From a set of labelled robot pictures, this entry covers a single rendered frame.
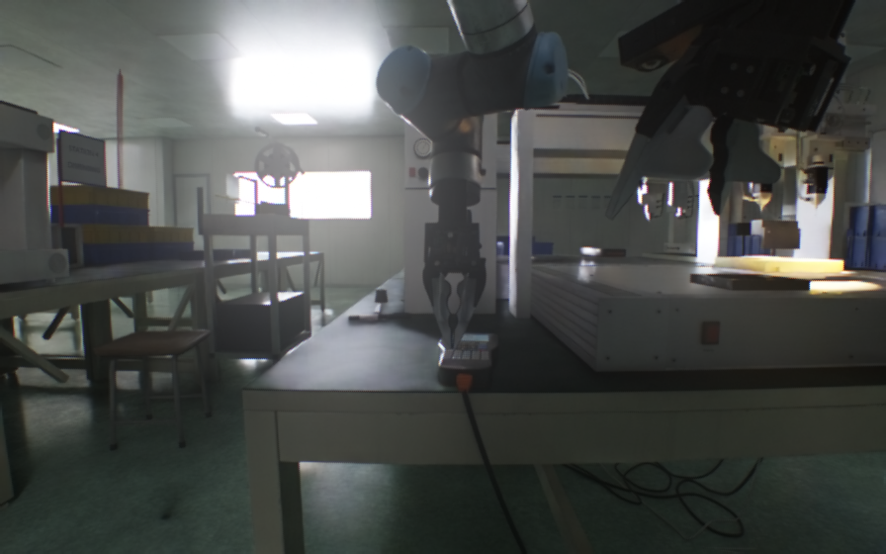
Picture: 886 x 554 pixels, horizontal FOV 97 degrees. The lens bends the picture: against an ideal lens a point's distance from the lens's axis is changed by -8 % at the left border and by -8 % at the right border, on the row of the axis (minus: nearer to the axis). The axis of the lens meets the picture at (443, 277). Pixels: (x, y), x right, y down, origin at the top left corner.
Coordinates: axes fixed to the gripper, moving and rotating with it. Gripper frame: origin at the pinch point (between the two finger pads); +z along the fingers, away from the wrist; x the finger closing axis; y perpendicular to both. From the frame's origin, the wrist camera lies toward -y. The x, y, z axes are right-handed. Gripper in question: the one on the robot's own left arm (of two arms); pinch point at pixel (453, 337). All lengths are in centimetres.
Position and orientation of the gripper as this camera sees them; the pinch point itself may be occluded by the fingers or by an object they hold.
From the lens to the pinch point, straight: 59.9
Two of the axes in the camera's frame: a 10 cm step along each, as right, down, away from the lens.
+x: 10.0, 0.1, -1.0
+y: -0.9, -1.7, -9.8
